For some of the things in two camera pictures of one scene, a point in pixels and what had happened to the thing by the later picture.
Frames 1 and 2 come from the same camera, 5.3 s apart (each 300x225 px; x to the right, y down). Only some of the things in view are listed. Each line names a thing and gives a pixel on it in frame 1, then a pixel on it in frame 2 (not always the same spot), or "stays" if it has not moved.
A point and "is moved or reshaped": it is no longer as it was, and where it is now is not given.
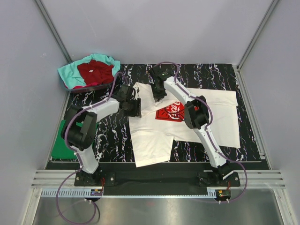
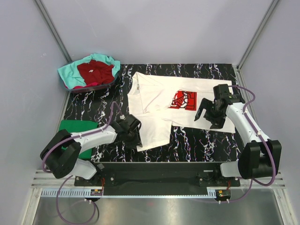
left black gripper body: [132, 108] → [133, 139]
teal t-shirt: [71, 76] stays
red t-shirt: [95, 71] stays
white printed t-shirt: [152, 136] is moved or reshaped
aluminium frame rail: [54, 179] stays
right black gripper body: [158, 93] → [216, 117]
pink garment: [90, 85] stays
